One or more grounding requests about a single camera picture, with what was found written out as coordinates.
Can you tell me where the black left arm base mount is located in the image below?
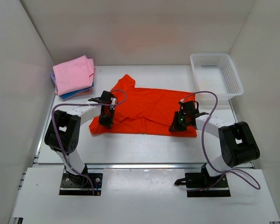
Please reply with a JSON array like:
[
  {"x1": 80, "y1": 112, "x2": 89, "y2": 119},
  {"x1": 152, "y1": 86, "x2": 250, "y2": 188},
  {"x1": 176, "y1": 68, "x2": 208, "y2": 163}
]
[{"x1": 59, "y1": 169, "x2": 103, "y2": 196}]

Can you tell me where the pink folded t shirt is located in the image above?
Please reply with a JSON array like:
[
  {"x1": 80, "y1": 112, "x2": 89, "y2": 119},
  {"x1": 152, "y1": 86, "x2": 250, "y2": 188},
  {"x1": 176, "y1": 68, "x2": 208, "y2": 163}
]
[{"x1": 53, "y1": 56, "x2": 95, "y2": 96}]

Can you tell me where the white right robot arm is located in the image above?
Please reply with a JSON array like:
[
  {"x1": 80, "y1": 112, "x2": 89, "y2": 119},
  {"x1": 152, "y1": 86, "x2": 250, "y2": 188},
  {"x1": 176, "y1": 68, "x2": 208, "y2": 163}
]
[{"x1": 169, "y1": 100, "x2": 260, "y2": 178}]

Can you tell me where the orange t shirt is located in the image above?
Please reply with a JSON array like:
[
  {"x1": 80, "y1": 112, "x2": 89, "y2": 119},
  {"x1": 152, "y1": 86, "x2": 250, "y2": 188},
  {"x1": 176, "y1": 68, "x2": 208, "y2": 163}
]
[{"x1": 89, "y1": 74, "x2": 197, "y2": 138}]

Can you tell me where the blue folded t shirt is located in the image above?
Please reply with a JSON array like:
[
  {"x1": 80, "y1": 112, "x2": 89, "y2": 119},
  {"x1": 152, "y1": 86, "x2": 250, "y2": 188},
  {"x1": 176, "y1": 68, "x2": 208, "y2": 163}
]
[{"x1": 67, "y1": 83, "x2": 94, "y2": 98}]

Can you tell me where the lilac folded t shirt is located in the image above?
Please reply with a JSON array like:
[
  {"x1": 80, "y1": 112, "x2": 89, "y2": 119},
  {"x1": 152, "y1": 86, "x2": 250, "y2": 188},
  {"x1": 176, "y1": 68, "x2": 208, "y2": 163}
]
[{"x1": 50, "y1": 72, "x2": 70, "y2": 100}]

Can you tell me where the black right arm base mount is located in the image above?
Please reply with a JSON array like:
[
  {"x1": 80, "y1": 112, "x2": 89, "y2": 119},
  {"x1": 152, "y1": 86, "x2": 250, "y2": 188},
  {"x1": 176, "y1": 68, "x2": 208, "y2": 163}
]
[{"x1": 174, "y1": 164, "x2": 231, "y2": 198}]

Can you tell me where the white plastic basket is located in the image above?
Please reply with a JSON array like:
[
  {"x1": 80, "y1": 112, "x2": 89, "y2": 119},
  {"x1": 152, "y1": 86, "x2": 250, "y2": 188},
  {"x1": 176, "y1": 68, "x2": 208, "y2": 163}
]
[{"x1": 190, "y1": 53, "x2": 244, "y2": 109}]

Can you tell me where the salmon folded t shirt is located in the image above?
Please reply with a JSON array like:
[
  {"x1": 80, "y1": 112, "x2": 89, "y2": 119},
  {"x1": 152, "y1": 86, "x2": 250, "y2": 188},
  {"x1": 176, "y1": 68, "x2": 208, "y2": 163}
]
[{"x1": 51, "y1": 73, "x2": 94, "y2": 98}]

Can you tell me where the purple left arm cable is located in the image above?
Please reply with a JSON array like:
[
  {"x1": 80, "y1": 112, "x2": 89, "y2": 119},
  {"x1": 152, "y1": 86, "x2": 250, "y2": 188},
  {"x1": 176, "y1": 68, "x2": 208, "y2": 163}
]
[{"x1": 51, "y1": 89, "x2": 128, "y2": 196}]

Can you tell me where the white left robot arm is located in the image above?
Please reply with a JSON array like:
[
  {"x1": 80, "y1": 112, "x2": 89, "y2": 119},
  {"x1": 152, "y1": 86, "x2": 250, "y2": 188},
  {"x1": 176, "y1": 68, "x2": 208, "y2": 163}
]
[{"x1": 44, "y1": 91, "x2": 119, "y2": 177}]

